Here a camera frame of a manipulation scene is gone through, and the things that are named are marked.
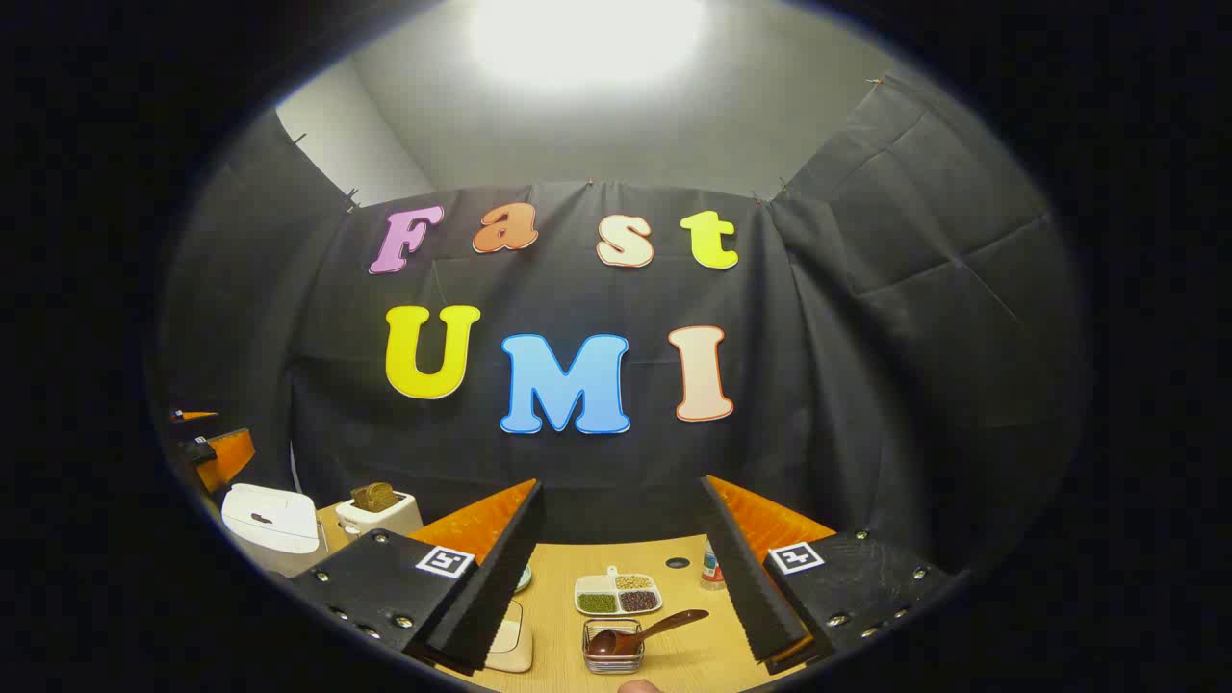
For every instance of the cream cutting board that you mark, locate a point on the cream cutting board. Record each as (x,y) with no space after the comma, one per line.
(510,645)

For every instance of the white divided dish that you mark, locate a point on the white divided dish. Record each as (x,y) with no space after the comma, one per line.
(616,589)

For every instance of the brown wooden spoon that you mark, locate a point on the brown wooden spoon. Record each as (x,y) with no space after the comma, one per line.
(664,626)

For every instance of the pale green plate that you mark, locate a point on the pale green plate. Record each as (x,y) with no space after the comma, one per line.
(525,580)

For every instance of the ceiling light panel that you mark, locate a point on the ceiling light panel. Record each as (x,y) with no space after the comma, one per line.
(587,38)

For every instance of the green mung beans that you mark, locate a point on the green mung beans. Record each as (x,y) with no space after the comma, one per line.
(597,603)

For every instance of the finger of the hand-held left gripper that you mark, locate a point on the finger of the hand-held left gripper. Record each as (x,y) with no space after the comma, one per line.
(231,457)
(192,417)

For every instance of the brown toast slice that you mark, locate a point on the brown toast slice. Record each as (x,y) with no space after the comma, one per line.
(373,497)

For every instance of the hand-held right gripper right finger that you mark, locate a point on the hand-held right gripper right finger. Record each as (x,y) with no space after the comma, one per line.
(751,587)

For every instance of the white rice cooker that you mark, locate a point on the white rice cooker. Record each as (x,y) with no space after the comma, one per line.
(269,520)

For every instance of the dark red beans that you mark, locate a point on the dark red beans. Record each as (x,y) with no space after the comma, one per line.
(639,602)

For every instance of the yellow soybeans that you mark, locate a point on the yellow soybeans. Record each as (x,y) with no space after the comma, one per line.
(632,582)

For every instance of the white toaster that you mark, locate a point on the white toaster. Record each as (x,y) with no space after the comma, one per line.
(385,518)

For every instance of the clear bottle with red cap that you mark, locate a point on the clear bottle with red cap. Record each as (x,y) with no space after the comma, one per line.
(710,573)

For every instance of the black backdrop cloth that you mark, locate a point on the black backdrop cloth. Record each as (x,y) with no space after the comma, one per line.
(818,385)

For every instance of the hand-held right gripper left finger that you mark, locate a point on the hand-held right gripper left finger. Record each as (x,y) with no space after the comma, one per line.
(500,587)

